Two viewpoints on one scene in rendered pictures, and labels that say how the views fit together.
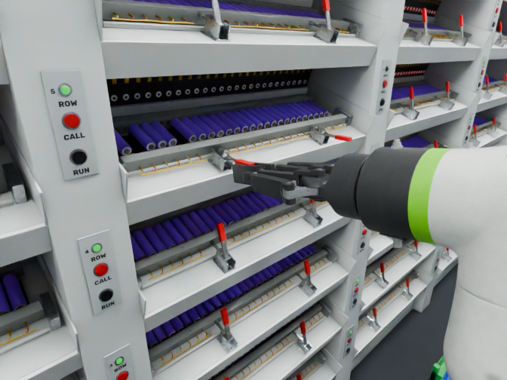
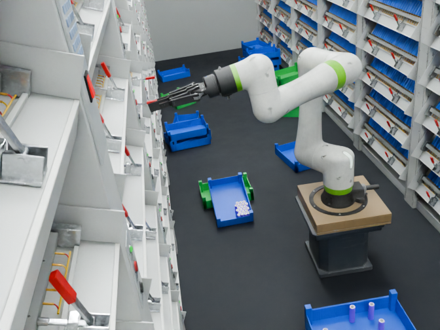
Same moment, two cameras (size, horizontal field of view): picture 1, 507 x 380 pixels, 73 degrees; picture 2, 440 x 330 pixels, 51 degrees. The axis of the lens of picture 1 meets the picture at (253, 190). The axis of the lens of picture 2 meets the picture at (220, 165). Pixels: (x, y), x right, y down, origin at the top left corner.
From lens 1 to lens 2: 1.26 m
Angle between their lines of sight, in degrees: 48
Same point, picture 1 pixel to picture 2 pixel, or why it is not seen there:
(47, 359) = (152, 211)
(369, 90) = (133, 48)
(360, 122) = (135, 67)
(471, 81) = (134, 19)
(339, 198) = (212, 91)
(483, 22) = not seen: outside the picture
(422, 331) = (179, 192)
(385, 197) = (228, 82)
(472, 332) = (261, 102)
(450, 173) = (240, 69)
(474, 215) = (251, 76)
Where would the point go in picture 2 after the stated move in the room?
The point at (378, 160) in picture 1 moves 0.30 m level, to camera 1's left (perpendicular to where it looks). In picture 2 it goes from (220, 74) to (162, 109)
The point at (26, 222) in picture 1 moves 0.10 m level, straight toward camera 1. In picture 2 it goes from (137, 148) to (173, 144)
